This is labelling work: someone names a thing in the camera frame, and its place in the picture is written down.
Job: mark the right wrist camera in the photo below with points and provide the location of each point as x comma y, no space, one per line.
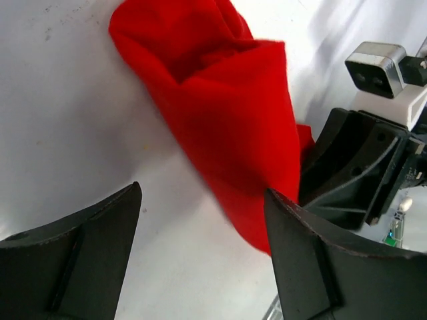
391,84

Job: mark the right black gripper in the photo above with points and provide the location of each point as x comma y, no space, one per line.
357,166

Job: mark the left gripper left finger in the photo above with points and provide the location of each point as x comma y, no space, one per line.
74,267

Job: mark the red t shirt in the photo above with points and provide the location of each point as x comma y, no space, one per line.
224,96

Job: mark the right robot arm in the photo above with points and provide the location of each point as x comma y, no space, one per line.
389,228

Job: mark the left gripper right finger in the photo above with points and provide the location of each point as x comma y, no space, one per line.
323,271

